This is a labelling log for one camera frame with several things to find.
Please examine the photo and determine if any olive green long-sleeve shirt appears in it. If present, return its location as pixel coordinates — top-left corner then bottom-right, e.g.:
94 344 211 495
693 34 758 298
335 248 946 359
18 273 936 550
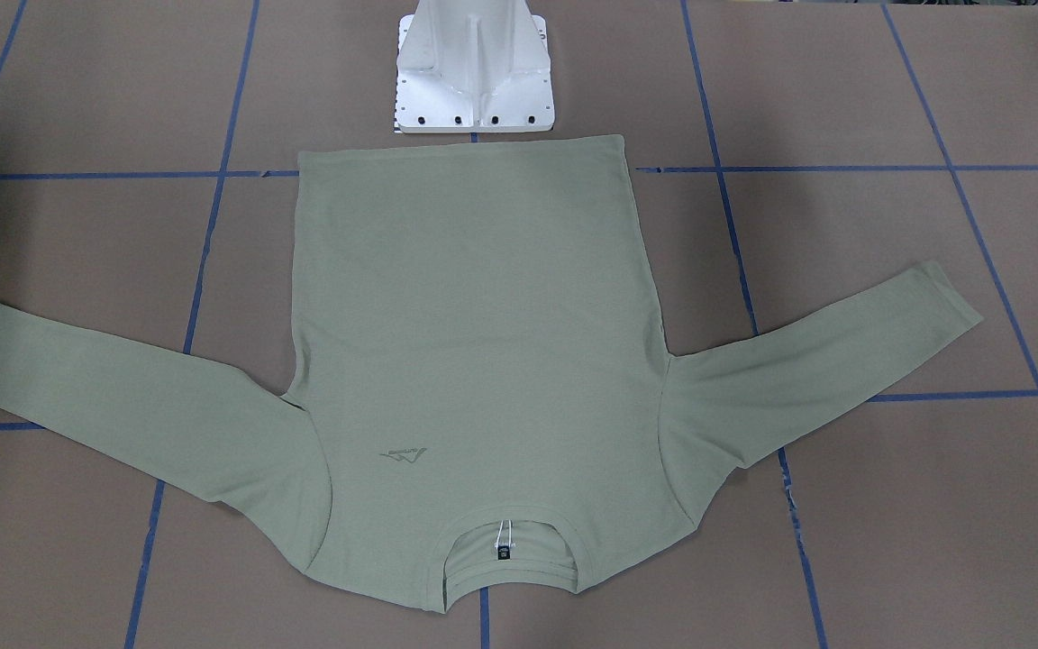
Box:
0 135 981 612

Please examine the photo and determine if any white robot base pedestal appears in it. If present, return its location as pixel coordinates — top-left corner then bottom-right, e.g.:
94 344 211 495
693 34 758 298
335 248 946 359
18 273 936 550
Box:
393 1 556 134

